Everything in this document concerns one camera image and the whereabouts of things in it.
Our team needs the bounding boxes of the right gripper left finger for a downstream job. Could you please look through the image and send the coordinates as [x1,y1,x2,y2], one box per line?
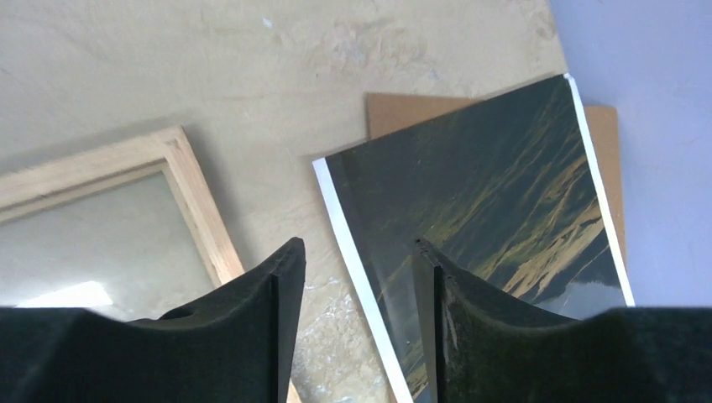
[1,238,306,402]

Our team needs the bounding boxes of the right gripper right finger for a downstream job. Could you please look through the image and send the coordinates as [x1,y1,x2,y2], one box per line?
[414,238,711,402]

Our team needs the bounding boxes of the clear acrylic sheet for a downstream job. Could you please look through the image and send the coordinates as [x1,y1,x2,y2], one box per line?
[1,174,214,321]

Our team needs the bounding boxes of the landscape photo print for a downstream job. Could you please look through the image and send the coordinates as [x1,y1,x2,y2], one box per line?
[312,73,635,402]

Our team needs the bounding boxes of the wooden picture frame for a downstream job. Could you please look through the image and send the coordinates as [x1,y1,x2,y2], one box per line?
[1,127,298,402]

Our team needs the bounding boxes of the brown cardboard backing board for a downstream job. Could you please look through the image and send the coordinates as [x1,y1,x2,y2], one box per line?
[365,92,627,260]

